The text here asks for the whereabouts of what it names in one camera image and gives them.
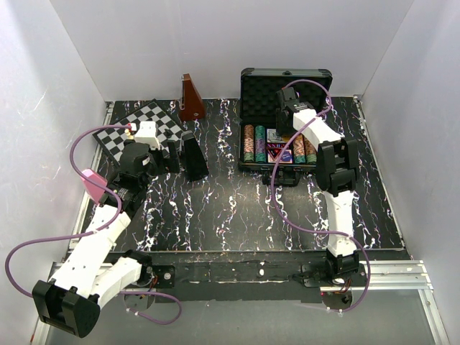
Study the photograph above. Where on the black poker chip case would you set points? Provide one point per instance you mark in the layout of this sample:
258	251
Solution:
258	105

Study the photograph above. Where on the brown wooden metronome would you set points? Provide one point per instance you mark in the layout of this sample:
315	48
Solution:
191	103

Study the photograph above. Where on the white chess piece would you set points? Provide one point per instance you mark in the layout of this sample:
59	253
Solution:
127	133

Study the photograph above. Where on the rightmost poker chip row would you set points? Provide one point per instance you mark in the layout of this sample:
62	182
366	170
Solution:
310	152

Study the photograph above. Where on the black chess piece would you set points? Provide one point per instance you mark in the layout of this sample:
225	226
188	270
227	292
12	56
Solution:
167	134

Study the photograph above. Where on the orange green chip row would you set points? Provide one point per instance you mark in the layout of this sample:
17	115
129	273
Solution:
299	150

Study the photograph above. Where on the blue playing card deck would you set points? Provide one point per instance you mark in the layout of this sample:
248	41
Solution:
273	136

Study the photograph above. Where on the pink metronome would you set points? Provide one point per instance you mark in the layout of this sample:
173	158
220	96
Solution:
93	182

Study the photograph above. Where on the aluminium rail frame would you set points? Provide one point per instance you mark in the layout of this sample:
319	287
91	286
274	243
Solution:
230	211

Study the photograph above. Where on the red playing card deck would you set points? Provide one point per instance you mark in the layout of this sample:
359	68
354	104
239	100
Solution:
286	157

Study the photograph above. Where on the leftmost poker chip row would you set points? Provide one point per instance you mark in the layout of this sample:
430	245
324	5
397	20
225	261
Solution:
248	146

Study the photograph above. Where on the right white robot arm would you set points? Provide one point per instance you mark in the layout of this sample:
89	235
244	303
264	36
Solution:
336	172

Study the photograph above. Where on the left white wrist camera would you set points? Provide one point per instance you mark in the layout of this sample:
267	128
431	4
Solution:
145	132

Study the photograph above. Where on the blue small blind button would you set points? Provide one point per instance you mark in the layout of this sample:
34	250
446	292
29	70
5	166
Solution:
286	157

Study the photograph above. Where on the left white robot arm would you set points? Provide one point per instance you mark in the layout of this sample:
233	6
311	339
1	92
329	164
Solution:
72	299

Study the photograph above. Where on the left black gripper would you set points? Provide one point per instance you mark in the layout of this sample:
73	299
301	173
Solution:
172	163

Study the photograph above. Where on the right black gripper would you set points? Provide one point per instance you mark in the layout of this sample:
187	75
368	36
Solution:
280	129

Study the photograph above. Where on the green purple chip row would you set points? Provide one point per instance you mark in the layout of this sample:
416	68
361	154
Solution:
259	141

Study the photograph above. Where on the black front mounting bar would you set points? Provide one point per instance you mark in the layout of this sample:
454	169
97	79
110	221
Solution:
234	276

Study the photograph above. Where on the poker chip row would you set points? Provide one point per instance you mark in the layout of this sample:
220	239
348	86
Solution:
248	146
310	152

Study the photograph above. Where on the black white chessboard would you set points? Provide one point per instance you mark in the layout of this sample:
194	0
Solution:
112	140

